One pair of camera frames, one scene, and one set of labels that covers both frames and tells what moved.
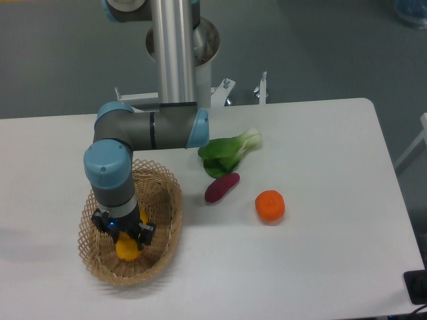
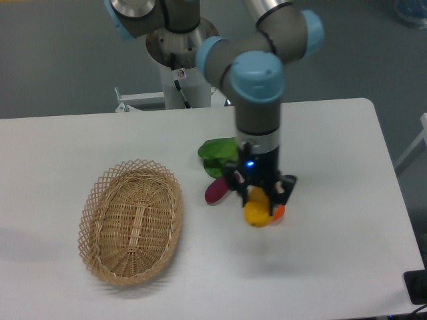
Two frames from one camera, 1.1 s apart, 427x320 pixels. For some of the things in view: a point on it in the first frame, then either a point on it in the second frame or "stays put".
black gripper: (131, 223) → (261, 167)
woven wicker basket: (159, 197) stays put
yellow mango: (127, 244) → (257, 211)
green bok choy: (221, 156) stays put
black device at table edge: (415, 283) stays put
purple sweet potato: (218, 188) stays put
